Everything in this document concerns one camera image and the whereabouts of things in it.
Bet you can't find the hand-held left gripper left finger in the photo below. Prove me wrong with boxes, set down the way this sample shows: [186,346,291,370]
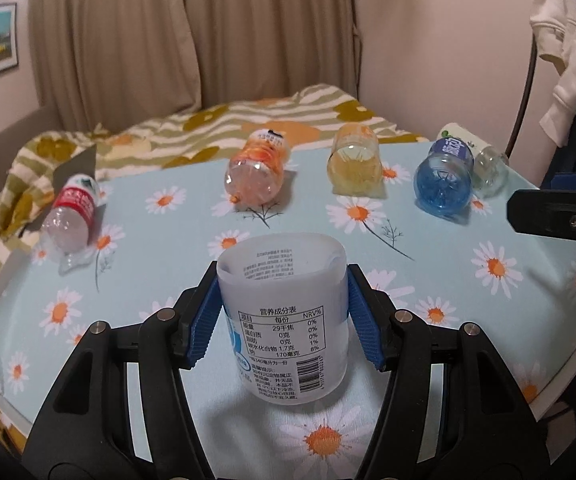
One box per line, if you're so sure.
[21,261,225,480]

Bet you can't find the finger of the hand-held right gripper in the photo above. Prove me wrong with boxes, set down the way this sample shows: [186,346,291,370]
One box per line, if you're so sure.
[506,174,576,254]

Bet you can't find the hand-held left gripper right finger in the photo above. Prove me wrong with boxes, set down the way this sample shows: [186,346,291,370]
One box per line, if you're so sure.
[346,263,554,480]

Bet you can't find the white labelled plastic bottle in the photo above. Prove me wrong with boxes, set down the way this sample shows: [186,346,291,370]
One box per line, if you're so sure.
[216,232,351,404]

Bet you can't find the green label clear bottle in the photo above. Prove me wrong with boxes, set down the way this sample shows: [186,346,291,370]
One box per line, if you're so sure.
[438,122,510,198]

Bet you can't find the daisy print blue sheet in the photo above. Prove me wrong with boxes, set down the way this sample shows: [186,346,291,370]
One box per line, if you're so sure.
[0,137,576,480]

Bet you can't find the blue plastic bottle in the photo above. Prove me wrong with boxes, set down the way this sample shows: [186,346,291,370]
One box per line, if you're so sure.
[414,137,474,218]

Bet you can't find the black clothes rack pole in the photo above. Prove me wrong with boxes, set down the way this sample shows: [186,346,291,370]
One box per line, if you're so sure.
[504,30,538,160]

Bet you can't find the orange label clear bottle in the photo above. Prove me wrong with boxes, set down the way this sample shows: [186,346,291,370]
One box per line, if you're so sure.
[224,129,291,206]

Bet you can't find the yellow liquid clear bottle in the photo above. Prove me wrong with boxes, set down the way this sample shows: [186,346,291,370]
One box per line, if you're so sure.
[327,123,385,190]

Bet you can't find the red label clear bottle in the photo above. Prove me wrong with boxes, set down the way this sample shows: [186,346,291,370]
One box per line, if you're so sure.
[42,174,102,254]

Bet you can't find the white hanging garment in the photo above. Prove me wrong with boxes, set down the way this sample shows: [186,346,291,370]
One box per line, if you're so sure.
[518,0,576,147]

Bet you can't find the striped floral blanket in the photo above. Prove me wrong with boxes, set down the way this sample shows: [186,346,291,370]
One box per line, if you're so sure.
[0,85,429,301]

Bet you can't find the beige curtain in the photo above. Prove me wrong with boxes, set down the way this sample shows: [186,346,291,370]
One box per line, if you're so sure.
[27,0,359,133]

